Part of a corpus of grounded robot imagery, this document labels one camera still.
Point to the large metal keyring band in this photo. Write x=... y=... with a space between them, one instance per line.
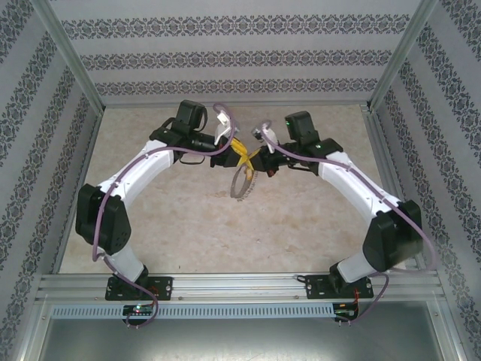
x=233 y=187

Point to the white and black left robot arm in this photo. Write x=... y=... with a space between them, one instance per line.
x=143 y=165

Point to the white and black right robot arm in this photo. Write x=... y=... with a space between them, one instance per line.
x=349 y=176

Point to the grey sheet metal tray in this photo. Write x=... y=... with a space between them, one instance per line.
x=240 y=342

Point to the aluminium table back rail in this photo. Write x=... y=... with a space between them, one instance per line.
x=236 y=106

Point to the aluminium table side rail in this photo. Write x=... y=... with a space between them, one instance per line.
x=381 y=150
x=87 y=154

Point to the aluminium mounting rail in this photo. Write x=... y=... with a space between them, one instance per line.
x=240 y=287

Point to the aluminium upright post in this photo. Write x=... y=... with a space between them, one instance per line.
x=73 y=56
x=399 y=56

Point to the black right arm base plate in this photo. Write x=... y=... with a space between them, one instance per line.
x=319 y=287

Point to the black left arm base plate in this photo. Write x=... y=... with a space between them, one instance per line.
x=163 y=287

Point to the aluminium lower frame bar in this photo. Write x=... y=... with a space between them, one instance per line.
x=32 y=331
x=449 y=331

